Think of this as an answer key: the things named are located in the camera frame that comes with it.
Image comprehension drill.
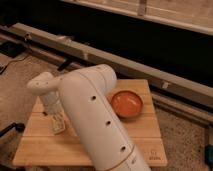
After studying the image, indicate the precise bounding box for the wooden cutting board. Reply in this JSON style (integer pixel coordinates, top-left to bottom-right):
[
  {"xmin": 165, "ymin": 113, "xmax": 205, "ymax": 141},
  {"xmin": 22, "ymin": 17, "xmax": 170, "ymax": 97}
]
[{"xmin": 13, "ymin": 79, "xmax": 167, "ymax": 167}]

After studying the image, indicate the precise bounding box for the orange bowl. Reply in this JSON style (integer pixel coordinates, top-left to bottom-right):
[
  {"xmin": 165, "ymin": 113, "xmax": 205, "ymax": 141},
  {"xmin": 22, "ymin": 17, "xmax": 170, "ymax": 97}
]
[{"xmin": 111, "ymin": 90, "xmax": 143, "ymax": 118}]

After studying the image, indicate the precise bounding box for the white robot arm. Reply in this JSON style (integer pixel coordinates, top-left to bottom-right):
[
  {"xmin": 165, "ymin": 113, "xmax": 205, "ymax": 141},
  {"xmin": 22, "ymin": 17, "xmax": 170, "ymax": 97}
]
[{"xmin": 27, "ymin": 64, "xmax": 151, "ymax": 171}]

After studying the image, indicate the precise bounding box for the white sponge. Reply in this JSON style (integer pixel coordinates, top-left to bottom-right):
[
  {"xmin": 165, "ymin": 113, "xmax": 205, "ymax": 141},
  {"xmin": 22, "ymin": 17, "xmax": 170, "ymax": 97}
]
[{"xmin": 52, "ymin": 113, "xmax": 63, "ymax": 134}]

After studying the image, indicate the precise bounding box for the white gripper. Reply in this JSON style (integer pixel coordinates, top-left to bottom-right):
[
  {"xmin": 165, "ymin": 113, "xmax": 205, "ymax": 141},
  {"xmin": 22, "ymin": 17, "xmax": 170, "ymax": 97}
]
[{"xmin": 40, "ymin": 92, "xmax": 66, "ymax": 134}]

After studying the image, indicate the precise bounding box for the black cable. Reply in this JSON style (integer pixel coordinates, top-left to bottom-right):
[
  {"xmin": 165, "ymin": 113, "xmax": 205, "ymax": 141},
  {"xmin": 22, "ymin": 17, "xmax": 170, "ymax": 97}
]
[{"xmin": 0, "ymin": 53, "xmax": 31, "ymax": 75}]

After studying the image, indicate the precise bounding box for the blue object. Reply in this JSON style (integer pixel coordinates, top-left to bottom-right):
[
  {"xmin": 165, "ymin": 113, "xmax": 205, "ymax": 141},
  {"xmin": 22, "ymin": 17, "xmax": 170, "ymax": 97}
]
[{"xmin": 205, "ymin": 145, "xmax": 213, "ymax": 167}]

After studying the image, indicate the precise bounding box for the long metal rail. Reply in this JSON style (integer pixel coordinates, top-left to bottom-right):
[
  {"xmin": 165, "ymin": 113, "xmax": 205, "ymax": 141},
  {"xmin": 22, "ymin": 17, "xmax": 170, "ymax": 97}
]
[{"xmin": 0, "ymin": 22, "xmax": 213, "ymax": 124}]

